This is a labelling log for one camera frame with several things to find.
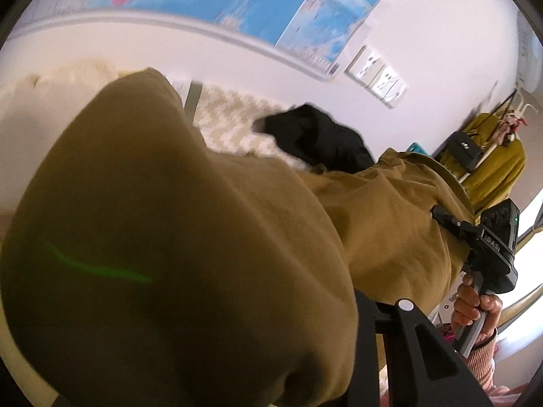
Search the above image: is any white wall socket panel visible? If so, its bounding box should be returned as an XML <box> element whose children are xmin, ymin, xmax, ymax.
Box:
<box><xmin>344</xmin><ymin>44</ymin><xmax>408</xmax><ymax>109</ymax></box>

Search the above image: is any small hanging doll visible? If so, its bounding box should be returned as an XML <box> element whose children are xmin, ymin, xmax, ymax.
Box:
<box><xmin>498</xmin><ymin>108</ymin><xmax>529</xmax><ymax>141</ymax></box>

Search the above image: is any black device on rack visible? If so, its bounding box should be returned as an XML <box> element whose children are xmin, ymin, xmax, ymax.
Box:
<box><xmin>448</xmin><ymin>131</ymin><xmax>484</xmax><ymax>171</ymax></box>

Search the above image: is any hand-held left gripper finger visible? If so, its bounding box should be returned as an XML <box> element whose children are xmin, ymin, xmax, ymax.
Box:
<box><xmin>354</xmin><ymin>290</ymin><xmax>493</xmax><ymax>407</ymax></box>

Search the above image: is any cream pillow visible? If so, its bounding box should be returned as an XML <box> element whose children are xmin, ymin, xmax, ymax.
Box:
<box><xmin>0</xmin><ymin>61</ymin><xmax>128</xmax><ymax>213</ymax></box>

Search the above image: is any black cloth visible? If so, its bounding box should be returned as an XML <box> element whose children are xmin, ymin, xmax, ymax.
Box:
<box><xmin>253</xmin><ymin>102</ymin><xmax>376</xmax><ymax>174</ymax></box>

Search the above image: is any small blue wall map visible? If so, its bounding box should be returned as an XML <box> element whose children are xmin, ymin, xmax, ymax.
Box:
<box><xmin>275</xmin><ymin>0</ymin><xmax>373</xmax><ymax>75</ymax></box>

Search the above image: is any white coat rack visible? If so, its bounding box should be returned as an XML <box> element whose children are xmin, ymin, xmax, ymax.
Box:
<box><xmin>456</xmin><ymin>89</ymin><xmax>536</xmax><ymax>185</ymax></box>

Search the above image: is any yellow-green hanging garment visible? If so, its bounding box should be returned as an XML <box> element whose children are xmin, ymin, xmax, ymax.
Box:
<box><xmin>437</xmin><ymin>112</ymin><xmax>527</xmax><ymax>215</ymax></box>

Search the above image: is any olive button shirt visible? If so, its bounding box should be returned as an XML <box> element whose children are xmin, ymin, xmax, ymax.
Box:
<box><xmin>0</xmin><ymin>67</ymin><xmax>476</xmax><ymax>407</ymax></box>

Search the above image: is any grey bed rail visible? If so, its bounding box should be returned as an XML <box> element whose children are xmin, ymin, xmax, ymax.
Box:
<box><xmin>183</xmin><ymin>80</ymin><xmax>203</xmax><ymax>125</ymax></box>

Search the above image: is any chevron patterned blanket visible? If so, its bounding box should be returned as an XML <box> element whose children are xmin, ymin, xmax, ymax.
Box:
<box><xmin>167</xmin><ymin>78</ymin><xmax>312</xmax><ymax>172</ymax></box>

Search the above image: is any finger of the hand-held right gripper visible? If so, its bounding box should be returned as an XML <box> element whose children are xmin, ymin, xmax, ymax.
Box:
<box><xmin>431</xmin><ymin>205</ymin><xmax>484</xmax><ymax>243</ymax></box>

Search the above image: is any person's right hand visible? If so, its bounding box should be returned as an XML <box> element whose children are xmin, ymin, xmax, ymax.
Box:
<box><xmin>450</xmin><ymin>272</ymin><xmax>503</xmax><ymax>339</ymax></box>

